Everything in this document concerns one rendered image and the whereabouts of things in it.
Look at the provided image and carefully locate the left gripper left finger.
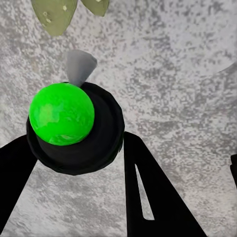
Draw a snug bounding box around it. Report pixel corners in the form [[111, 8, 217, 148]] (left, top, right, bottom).
[[0, 135, 38, 235]]

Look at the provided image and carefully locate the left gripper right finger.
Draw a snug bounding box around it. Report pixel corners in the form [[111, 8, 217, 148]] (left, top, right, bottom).
[[123, 132, 207, 237]]

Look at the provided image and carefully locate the insectifuge atomizer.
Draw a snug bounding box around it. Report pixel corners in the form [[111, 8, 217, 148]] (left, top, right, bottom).
[[26, 49, 125, 176]]

